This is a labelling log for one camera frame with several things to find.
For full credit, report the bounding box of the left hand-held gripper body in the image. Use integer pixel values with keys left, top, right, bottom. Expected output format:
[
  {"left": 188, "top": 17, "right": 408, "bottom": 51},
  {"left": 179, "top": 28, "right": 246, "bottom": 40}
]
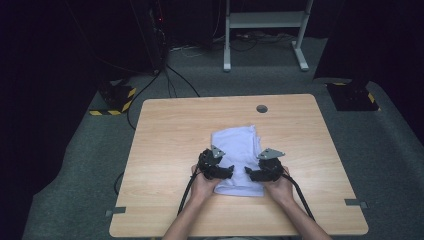
[{"left": 197, "top": 144, "right": 227, "bottom": 181}]

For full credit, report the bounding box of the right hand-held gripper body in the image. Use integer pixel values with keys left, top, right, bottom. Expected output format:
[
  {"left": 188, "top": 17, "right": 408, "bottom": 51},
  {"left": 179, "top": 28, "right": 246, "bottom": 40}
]
[{"left": 256, "top": 147, "right": 287, "bottom": 183}]

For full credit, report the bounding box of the lavender printed t-shirt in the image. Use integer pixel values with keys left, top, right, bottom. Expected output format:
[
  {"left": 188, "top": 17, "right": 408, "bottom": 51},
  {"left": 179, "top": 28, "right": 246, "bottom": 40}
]
[{"left": 210, "top": 124, "right": 268, "bottom": 198}]

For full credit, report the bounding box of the person's left hand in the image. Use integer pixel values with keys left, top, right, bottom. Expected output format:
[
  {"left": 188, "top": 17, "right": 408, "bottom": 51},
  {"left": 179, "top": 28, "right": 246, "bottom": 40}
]
[{"left": 189, "top": 164, "right": 222, "bottom": 203}]

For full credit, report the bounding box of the person's right hand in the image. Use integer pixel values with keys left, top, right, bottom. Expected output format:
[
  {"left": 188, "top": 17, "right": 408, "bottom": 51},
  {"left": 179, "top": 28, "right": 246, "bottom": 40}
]
[{"left": 264, "top": 165, "right": 297, "bottom": 205}]

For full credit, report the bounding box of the grey tape strip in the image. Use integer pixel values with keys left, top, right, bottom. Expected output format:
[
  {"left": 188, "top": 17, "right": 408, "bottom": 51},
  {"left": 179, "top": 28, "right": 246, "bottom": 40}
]
[
  {"left": 105, "top": 206, "right": 127, "bottom": 218},
  {"left": 344, "top": 198, "right": 369, "bottom": 210}
]

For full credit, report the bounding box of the black base with yellow corners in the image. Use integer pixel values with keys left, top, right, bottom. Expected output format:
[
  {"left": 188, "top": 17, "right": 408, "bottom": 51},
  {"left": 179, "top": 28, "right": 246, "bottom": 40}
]
[{"left": 325, "top": 79, "right": 382, "bottom": 112}]

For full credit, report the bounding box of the black base with yellow stripes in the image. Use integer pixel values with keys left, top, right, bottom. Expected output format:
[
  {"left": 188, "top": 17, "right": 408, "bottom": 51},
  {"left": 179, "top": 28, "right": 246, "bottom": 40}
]
[{"left": 88, "top": 79, "right": 138, "bottom": 117}]

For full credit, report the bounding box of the black computer tower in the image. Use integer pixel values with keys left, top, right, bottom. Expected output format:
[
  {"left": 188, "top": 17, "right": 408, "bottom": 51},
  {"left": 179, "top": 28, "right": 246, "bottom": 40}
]
[{"left": 138, "top": 0, "right": 170, "bottom": 74}]

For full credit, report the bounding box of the white metal stand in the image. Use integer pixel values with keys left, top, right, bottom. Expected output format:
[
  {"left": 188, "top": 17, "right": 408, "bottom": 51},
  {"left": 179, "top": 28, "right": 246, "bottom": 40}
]
[{"left": 222, "top": 0, "right": 315, "bottom": 73}]

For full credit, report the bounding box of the left hand-held gripper black cable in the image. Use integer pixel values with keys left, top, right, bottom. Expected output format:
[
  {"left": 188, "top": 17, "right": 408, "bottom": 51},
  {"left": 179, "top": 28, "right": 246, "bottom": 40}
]
[{"left": 177, "top": 169, "right": 202, "bottom": 216}]

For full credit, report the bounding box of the black cable loop beside table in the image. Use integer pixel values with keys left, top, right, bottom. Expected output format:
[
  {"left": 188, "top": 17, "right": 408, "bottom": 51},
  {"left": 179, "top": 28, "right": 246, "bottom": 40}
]
[{"left": 113, "top": 171, "right": 125, "bottom": 197}]

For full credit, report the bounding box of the long black floor cable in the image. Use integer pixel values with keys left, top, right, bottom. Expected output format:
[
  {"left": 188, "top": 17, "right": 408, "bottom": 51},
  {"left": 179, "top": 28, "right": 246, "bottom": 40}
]
[{"left": 125, "top": 64, "right": 202, "bottom": 132}]

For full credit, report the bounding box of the white floor cable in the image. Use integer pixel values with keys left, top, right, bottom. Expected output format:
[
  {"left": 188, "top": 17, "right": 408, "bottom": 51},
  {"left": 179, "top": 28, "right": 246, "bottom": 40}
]
[{"left": 169, "top": 43, "right": 209, "bottom": 58}]

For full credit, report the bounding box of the tangle of black floor cables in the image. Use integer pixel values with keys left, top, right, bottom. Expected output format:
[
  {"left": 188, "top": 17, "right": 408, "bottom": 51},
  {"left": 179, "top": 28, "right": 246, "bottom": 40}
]
[{"left": 229, "top": 30, "right": 293, "bottom": 53}]

